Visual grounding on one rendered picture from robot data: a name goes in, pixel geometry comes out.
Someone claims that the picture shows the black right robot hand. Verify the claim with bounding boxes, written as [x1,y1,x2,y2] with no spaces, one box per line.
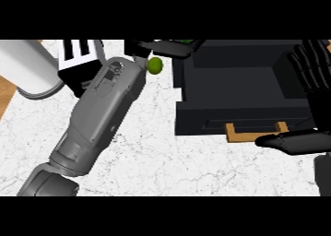
[253,39,331,157]

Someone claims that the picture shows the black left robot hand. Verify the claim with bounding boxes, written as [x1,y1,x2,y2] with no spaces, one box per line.
[123,39,206,61]

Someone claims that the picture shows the green cup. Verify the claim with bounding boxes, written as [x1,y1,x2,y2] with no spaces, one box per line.
[146,56,166,76]

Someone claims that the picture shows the dark grey drawer front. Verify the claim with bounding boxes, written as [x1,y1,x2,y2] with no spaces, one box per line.
[173,97,318,136]

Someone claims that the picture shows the dark grey open drawer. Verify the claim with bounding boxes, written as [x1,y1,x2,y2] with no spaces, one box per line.
[170,39,331,107]

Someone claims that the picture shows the black and white toaster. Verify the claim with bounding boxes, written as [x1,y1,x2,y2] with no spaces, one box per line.
[56,39,108,99]

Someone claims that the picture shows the white cylindrical container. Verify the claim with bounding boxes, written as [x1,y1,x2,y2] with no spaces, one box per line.
[0,39,65,101]

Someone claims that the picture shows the wooden drawer handle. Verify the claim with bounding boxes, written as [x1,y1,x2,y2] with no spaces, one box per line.
[223,121,290,143]

